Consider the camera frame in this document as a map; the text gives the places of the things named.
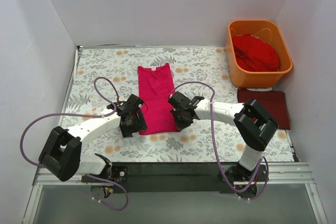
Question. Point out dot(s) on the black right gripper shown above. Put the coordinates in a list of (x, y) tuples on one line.
[(175, 109)]

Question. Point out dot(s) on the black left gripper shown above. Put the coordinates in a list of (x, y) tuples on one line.
[(140, 118)]

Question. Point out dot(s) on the pink t shirt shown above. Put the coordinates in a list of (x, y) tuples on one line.
[(155, 86)]

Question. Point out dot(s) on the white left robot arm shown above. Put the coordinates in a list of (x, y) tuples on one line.
[(63, 154)]

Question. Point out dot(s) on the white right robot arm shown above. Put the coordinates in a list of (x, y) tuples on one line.
[(254, 123)]

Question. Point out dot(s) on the folded maroon t shirt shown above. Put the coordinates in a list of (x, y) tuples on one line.
[(273, 101)]

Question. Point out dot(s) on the red t shirt in basket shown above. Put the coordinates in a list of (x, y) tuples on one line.
[(254, 55)]

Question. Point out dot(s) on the orange plastic basket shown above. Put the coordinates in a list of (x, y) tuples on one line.
[(266, 31)]

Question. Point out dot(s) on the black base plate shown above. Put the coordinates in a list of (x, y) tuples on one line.
[(165, 177)]

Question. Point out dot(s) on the aluminium frame rail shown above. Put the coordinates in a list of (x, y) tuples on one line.
[(179, 193)]

